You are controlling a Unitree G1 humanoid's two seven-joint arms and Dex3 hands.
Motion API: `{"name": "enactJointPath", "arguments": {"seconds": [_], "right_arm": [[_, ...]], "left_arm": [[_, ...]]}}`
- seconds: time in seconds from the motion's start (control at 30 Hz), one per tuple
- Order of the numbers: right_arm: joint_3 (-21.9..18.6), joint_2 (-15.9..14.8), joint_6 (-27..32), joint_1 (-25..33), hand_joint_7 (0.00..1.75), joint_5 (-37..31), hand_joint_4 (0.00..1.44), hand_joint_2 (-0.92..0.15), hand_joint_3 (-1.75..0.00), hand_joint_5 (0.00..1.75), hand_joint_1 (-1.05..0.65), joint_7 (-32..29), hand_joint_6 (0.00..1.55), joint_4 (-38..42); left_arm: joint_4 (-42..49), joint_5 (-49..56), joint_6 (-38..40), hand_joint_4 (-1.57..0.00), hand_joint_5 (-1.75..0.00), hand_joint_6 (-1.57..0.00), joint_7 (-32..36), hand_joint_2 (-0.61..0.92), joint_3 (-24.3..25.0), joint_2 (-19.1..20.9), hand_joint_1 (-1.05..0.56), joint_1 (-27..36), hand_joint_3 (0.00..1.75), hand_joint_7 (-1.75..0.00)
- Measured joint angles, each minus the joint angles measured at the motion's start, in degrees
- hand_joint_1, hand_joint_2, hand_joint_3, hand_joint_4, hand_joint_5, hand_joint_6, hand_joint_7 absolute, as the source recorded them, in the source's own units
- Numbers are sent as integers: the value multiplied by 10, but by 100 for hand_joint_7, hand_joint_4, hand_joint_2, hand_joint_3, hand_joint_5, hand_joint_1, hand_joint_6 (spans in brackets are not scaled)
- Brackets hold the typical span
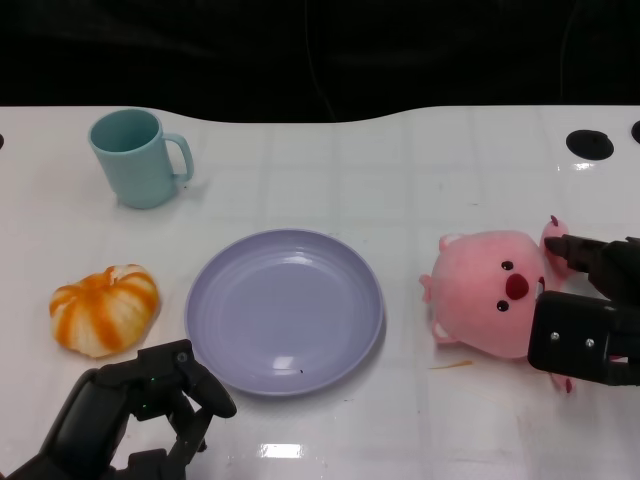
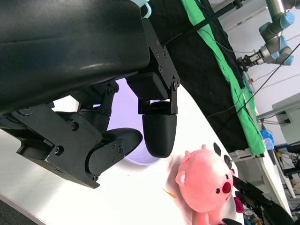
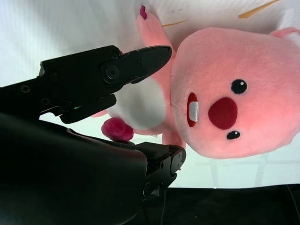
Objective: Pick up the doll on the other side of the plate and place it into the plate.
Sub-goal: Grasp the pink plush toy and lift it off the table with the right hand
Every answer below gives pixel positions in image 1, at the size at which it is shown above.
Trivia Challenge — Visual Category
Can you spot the lilac round plate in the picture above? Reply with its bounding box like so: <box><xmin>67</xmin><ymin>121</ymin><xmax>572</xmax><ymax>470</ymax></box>
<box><xmin>184</xmin><ymin>228</ymin><xmax>385</xmax><ymax>399</ymax></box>

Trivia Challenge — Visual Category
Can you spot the thin dark hanging cable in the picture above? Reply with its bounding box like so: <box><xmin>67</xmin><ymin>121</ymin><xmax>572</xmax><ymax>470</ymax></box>
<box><xmin>558</xmin><ymin>0</ymin><xmax>577</xmax><ymax>108</ymax></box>

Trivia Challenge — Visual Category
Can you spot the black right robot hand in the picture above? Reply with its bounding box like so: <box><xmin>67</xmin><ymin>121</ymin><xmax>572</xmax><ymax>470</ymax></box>
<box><xmin>527</xmin><ymin>232</ymin><xmax>640</xmax><ymax>389</ymax></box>

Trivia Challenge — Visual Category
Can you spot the teal plastic mug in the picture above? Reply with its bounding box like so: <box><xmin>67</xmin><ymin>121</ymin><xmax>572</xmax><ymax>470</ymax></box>
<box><xmin>88</xmin><ymin>108</ymin><xmax>195</xmax><ymax>210</ymax></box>

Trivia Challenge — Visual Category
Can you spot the pink plush pig doll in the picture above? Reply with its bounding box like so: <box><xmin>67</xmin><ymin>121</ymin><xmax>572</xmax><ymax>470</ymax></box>
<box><xmin>418</xmin><ymin>214</ymin><xmax>577</xmax><ymax>396</ymax></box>

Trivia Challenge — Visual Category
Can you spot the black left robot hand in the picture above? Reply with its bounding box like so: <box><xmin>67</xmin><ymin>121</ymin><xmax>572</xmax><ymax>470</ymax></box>
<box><xmin>0</xmin><ymin>339</ymin><xmax>237</xmax><ymax>480</ymax></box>

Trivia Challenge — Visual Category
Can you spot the orange white striped pumpkin toy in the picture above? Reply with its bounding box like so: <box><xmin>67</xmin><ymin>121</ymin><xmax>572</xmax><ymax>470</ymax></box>
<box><xmin>48</xmin><ymin>263</ymin><xmax>161</xmax><ymax>359</ymax></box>

